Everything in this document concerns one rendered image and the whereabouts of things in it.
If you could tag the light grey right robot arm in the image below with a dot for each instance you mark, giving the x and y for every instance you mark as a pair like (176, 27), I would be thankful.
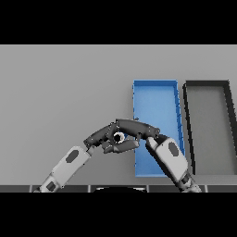
(171, 159)

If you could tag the dark grey bin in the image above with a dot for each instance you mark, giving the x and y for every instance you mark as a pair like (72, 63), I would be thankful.
(209, 129)

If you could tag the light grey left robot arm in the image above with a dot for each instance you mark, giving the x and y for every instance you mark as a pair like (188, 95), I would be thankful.
(69, 163)

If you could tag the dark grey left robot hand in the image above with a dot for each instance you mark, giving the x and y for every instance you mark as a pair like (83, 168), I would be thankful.
(99, 137)

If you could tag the blue bin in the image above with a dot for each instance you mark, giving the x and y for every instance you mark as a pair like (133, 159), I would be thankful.
(155, 108)

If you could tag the blue pipe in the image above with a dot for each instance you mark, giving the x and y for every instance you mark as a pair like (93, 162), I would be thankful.
(119, 137)

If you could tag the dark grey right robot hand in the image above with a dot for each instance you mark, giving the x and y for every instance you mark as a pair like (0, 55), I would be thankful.
(135, 129)

